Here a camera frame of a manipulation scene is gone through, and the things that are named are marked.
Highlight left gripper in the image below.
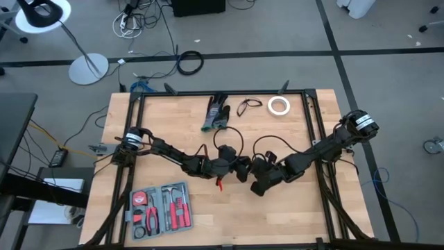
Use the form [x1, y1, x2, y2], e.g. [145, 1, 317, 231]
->
[213, 144, 253, 184]

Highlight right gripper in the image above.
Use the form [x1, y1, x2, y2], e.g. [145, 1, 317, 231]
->
[249, 150, 289, 197]

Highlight black green work gloves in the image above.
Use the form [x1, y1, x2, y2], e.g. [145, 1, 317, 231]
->
[200, 92, 232, 133]

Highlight clear safety glasses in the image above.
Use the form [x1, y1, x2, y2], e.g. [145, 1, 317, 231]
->
[237, 98, 264, 117]

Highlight white tape roll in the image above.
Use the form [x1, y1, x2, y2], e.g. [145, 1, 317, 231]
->
[267, 96, 291, 117]

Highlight red screwdriver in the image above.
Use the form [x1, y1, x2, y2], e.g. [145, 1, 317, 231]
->
[180, 194, 191, 226]

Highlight grey tool case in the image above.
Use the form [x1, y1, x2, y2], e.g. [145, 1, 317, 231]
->
[124, 180, 194, 241]

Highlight red tape measure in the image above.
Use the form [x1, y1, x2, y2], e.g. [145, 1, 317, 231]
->
[132, 190, 148, 206]

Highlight grey metal clamp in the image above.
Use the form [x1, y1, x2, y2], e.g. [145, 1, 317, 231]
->
[87, 143, 108, 156]

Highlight black box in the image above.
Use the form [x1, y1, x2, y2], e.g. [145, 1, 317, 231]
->
[171, 0, 226, 17]

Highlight grey caster wheel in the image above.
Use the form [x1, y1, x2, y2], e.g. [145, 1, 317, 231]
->
[422, 136, 444, 156]

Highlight white power strip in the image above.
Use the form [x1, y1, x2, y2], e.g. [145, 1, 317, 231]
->
[112, 10, 144, 39]

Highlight black power adapter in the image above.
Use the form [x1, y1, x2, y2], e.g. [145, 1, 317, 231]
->
[49, 148, 69, 168]

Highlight white bin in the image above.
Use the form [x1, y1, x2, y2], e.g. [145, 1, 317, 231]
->
[336, 0, 377, 19]

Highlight black desk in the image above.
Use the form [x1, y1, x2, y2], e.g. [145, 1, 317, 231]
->
[0, 92, 39, 181]

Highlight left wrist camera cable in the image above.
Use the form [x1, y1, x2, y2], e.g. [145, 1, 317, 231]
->
[212, 126, 245, 165]

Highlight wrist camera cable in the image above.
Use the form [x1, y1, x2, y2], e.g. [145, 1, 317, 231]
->
[212, 126, 245, 165]
[252, 135, 303, 161]

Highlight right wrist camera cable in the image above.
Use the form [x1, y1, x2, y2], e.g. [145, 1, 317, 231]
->
[252, 135, 303, 161]

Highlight black frame strut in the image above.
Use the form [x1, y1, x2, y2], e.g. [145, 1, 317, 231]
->
[163, 82, 180, 97]
[277, 79, 291, 95]

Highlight red handled hammer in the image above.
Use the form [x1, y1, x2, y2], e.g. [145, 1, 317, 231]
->
[162, 186, 178, 230]

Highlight red handled pliers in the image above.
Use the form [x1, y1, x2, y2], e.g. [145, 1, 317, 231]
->
[144, 196, 160, 235]

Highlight coiled black cable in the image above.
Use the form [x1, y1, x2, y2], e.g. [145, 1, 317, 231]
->
[176, 50, 205, 76]

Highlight bundled blue cable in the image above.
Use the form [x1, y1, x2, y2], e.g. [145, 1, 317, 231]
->
[130, 80, 157, 94]

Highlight long blue cable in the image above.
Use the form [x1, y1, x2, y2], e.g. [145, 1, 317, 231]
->
[360, 167, 420, 244]

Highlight white ring floor lamp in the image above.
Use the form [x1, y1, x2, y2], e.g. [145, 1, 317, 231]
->
[15, 0, 110, 86]

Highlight yellow cable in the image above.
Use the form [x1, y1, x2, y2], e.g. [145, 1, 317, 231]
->
[28, 122, 98, 159]

